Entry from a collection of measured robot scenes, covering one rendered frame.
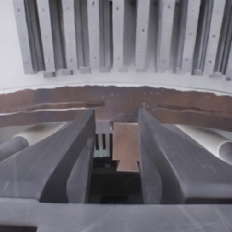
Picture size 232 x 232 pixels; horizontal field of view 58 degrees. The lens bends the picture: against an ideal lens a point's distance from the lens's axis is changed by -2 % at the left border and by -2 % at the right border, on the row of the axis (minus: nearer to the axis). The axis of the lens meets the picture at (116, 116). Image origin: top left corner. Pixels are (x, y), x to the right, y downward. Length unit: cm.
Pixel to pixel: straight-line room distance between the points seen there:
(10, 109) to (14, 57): 6
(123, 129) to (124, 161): 4
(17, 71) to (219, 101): 25
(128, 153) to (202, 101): 11
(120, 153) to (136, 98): 7
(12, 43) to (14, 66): 3
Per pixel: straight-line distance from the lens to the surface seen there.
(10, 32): 30
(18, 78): 29
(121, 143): 26
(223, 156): 30
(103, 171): 156
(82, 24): 25
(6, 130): 44
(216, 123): 29
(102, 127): 69
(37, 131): 33
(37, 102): 28
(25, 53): 23
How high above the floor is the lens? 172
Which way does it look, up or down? 81 degrees down
